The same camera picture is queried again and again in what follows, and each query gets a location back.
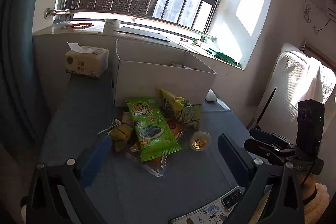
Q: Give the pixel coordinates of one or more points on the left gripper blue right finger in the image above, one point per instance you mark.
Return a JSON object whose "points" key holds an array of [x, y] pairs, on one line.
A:
{"points": [[238, 160]]}

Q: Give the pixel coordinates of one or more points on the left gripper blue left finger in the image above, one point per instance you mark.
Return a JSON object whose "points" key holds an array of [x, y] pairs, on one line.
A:
{"points": [[92, 158]]}

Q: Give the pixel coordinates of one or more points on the large white orange snack bag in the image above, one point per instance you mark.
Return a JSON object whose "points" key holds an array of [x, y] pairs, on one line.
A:
{"points": [[182, 66]]}

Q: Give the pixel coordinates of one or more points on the person's right hand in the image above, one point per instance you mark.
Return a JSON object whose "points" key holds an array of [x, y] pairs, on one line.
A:
{"points": [[307, 184]]}

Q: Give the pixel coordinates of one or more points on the olive green wrapped snack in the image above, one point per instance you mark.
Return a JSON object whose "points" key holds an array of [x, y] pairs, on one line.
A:
{"points": [[119, 133]]}

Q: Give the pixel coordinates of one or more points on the smartphone with cartoon case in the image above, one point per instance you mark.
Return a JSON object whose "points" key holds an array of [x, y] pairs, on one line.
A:
{"points": [[215, 212]]}

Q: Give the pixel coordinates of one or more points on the green seaweed snack bag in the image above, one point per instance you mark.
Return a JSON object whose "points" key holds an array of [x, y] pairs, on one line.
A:
{"points": [[154, 135]]}

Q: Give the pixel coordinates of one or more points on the white charger device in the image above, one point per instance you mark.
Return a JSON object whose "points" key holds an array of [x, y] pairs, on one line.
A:
{"points": [[211, 96]]}

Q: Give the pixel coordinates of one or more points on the fluffy cream sleeve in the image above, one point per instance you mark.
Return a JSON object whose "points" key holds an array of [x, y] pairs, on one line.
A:
{"points": [[315, 208]]}

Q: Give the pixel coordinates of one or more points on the yellow green chips bag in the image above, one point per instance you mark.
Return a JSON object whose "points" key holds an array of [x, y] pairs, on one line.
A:
{"points": [[181, 110]]}

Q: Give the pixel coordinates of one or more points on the white cardboard box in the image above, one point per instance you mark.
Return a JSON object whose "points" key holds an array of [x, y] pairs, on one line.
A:
{"points": [[142, 69]]}

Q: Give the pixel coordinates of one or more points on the tissue paper pack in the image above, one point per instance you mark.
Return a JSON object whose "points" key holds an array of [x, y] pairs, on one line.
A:
{"points": [[86, 60]]}

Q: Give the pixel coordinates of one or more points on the green cloth on windowsill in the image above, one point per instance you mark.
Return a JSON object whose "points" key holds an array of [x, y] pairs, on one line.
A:
{"points": [[218, 55]]}

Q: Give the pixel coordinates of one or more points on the blue curtain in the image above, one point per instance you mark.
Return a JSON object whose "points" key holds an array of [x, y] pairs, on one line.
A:
{"points": [[25, 115]]}

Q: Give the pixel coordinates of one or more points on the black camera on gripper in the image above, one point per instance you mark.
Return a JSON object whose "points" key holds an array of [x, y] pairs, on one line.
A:
{"points": [[310, 119]]}

